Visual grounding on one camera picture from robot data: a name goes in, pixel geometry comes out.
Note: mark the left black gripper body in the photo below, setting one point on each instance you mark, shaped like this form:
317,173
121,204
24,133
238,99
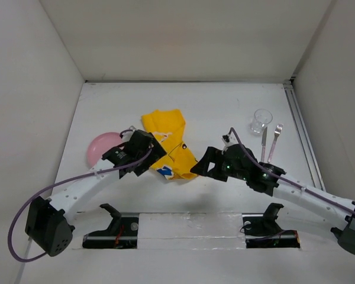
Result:
157,154

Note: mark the yellow cartoon print cloth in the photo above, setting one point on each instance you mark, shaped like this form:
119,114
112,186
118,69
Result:
168,128

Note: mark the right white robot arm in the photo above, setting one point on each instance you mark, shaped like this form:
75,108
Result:
324,214

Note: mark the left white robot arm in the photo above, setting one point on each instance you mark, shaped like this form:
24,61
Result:
50,222

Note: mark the pink round plate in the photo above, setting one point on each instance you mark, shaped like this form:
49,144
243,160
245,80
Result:
100,145

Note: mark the clear drinking glass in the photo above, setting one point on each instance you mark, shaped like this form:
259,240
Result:
261,119

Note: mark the knife with pink handle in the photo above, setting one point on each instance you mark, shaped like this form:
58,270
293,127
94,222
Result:
264,139

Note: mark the fork with pink handle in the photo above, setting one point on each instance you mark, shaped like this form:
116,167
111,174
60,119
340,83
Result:
277,133

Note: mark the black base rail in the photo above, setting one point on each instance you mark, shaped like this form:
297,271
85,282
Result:
221,231

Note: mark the aluminium side rail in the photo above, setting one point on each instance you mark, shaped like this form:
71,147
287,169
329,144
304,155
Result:
303,136

